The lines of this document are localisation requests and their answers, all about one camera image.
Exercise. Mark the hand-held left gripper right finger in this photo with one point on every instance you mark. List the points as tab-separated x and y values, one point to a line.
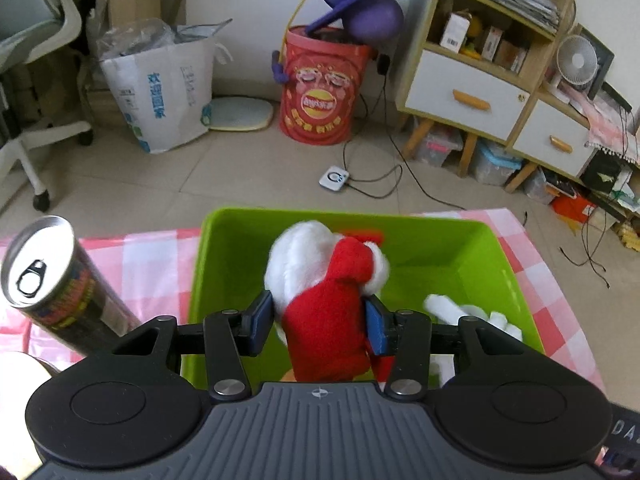
377	327

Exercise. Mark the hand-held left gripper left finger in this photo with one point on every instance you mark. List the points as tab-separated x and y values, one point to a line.
260	322

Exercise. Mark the red and white plush toy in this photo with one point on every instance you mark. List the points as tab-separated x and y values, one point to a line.
325	320

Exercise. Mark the green plastic bin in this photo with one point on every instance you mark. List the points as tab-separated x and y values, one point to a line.
425	260

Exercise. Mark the pink checkered cloth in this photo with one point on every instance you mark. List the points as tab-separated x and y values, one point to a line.
150	270

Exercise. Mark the white square device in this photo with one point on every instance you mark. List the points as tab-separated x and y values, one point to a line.
333	178

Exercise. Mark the dark printed drink can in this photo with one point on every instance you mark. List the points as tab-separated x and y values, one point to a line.
75	300

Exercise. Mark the clear storage box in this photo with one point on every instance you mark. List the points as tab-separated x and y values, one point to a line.
437	145

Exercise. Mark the blue lid storage box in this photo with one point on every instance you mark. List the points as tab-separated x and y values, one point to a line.
495	162

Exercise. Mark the white flat scale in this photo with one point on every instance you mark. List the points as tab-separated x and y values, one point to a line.
240	115

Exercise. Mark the orange box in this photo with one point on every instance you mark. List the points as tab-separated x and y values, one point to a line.
570	207

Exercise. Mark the red printed barrel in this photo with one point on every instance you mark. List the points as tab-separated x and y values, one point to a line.
320	95

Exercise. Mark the white round object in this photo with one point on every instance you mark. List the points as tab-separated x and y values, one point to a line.
20	385

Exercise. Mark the large white drawer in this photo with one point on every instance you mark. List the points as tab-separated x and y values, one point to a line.
465	95

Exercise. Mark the white woven bag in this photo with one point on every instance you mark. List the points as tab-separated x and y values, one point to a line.
160	95

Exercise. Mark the small white drawer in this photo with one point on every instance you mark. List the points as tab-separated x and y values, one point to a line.
550	137

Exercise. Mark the black power adapter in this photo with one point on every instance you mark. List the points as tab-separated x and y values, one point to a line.
383	65

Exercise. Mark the black box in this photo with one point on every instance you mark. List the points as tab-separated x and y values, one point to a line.
605	172

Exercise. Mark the wooden cabinet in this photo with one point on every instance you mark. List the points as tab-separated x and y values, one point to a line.
530	80

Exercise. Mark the white box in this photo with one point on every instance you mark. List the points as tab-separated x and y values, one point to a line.
454	32

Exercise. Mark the yellow object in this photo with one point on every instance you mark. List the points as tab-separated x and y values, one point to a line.
472	35

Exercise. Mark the pink lace cloth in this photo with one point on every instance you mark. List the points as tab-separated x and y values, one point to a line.
615	130

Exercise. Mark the purple jump ball toy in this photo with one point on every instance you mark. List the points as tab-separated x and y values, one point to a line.
372	17

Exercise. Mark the white desk fan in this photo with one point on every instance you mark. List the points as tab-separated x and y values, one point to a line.
575	60

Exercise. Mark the stack of magazines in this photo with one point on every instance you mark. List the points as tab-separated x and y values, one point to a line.
520	0

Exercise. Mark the white office chair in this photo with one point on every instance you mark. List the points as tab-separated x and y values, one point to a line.
30	20

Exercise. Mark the dark picture frame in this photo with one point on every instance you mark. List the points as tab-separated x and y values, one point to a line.
602	60

